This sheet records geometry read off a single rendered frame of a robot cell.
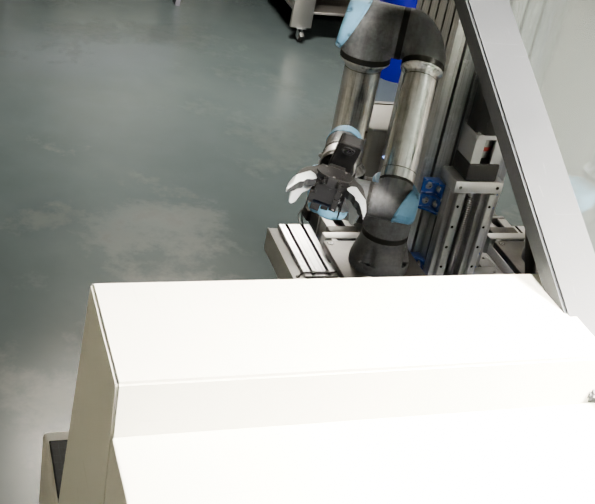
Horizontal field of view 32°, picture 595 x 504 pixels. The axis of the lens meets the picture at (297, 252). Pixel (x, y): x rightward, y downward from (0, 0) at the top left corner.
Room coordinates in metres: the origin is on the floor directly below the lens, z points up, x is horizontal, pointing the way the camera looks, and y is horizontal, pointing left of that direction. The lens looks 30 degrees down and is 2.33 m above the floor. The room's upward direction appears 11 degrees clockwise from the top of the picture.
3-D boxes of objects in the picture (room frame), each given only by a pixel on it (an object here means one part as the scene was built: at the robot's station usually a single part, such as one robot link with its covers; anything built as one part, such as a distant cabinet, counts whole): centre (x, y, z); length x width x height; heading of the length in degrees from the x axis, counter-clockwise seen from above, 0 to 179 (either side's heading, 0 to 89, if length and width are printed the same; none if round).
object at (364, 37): (2.30, -0.07, 1.41); 0.15 x 0.12 x 0.55; 86
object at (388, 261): (2.29, -0.20, 1.09); 0.15 x 0.15 x 0.10
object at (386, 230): (2.29, -0.20, 1.20); 0.13 x 0.12 x 0.14; 86
